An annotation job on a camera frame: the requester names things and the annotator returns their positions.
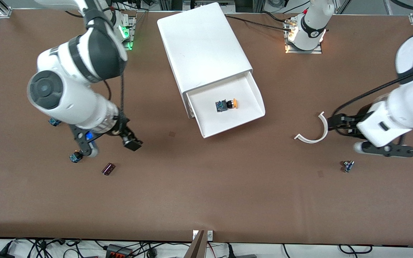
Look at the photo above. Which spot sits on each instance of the aluminium frame structure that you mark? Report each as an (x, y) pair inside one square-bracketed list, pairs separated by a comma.
[(188, 3)]

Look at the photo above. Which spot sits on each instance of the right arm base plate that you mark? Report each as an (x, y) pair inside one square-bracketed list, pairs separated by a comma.
[(131, 46)]

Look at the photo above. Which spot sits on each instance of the green push button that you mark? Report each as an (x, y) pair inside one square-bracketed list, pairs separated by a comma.
[(75, 157)]

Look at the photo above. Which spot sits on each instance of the black power strip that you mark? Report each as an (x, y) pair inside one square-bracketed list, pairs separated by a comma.
[(118, 251)]

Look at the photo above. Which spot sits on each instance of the red push button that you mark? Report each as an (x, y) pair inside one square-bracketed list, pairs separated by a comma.
[(54, 122)]

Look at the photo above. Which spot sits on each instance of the dark purple capacitor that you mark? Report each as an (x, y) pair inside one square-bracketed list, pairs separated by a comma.
[(108, 169)]

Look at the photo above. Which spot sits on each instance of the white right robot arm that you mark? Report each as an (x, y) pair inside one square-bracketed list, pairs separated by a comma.
[(70, 100)]

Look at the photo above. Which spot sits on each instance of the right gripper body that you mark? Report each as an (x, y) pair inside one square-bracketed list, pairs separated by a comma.
[(122, 131)]

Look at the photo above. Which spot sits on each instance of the brown camera post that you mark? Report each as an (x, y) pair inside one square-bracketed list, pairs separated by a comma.
[(196, 249)]

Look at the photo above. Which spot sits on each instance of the aluminium corner profile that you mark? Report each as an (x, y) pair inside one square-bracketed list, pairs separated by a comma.
[(5, 13)]

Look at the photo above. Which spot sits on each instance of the yellow push button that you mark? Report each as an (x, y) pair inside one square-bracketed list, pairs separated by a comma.
[(226, 105)]

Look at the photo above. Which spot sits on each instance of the white curved plastic piece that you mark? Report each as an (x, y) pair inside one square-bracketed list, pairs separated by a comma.
[(324, 130)]

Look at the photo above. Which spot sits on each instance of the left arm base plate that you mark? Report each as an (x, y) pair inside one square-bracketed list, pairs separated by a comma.
[(314, 51)]

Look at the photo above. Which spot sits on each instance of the small blue electronic component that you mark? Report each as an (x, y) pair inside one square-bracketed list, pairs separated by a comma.
[(348, 166)]

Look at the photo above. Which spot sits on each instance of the small white bracket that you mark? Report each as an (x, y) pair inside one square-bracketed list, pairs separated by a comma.
[(210, 235), (194, 234)]

